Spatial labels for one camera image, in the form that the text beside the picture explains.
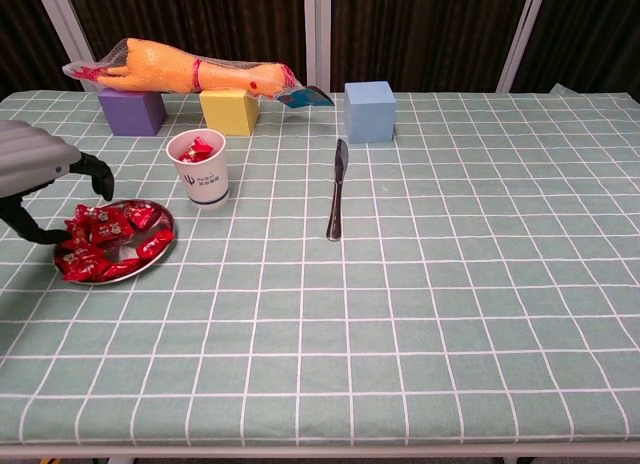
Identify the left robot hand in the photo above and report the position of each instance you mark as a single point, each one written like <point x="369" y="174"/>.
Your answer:
<point x="30" y="159"/>

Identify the red candy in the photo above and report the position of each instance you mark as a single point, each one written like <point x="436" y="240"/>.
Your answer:
<point x="76" y="235"/>
<point x="122" y="268"/>
<point x="155" y="242"/>
<point x="86" y="272"/>
<point x="87" y="215"/>
<point x="140" y="215"/>
<point x="112" y="228"/>
<point x="75" y="257"/>
<point x="202" y="146"/>
<point x="189" y="155"/>

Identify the round steel plate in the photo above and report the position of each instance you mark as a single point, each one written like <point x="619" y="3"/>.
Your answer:
<point x="163" y="219"/>

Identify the white paper cup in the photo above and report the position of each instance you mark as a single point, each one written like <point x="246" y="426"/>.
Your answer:
<point x="207" y="181"/>

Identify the steel table knife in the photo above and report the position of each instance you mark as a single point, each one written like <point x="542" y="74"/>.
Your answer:
<point x="338" y="184"/>

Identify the purple foam cube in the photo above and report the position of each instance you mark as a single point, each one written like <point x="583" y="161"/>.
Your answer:
<point x="131" y="113"/>

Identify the orange rubber chicken in net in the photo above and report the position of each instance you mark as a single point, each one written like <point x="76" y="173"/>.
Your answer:
<point x="160" y="71"/>

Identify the yellow foam cube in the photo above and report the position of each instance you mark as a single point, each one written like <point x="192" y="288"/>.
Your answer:
<point x="227" y="111"/>

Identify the blue cardboard label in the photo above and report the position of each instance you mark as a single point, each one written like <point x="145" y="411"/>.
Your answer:
<point x="305" y="97"/>

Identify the blue foam cube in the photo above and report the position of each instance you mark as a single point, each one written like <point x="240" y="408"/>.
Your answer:
<point x="369" y="114"/>

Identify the green checked tablecloth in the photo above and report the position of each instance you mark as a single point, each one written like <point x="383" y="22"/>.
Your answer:
<point x="400" y="284"/>

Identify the dark pleated curtain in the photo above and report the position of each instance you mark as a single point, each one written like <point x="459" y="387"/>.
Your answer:
<point x="425" y="29"/>

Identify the slanted white frame post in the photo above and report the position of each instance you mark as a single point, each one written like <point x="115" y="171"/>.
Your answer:
<point x="522" y="34"/>
<point x="67" y="29"/>

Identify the upright white frame post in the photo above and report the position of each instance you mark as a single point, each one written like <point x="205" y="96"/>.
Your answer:
<point x="317" y="34"/>

